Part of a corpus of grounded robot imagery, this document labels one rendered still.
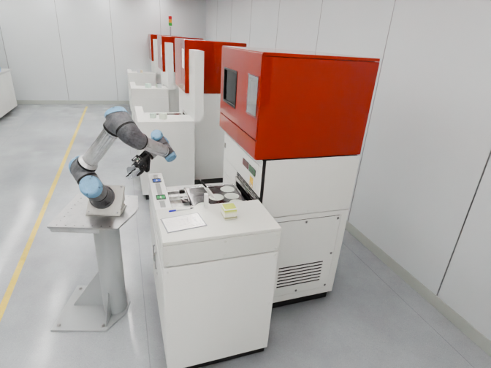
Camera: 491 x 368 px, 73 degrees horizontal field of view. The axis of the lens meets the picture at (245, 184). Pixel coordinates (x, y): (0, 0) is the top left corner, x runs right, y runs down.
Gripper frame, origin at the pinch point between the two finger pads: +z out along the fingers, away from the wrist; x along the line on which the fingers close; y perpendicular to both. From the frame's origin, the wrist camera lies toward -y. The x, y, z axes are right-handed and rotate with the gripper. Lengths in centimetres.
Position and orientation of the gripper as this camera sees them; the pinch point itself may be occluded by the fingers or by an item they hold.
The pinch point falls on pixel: (128, 177)
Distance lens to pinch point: 232.3
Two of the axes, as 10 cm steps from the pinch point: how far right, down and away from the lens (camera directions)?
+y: -0.3, -4.4, -9.0
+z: -6.2, 7.1, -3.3
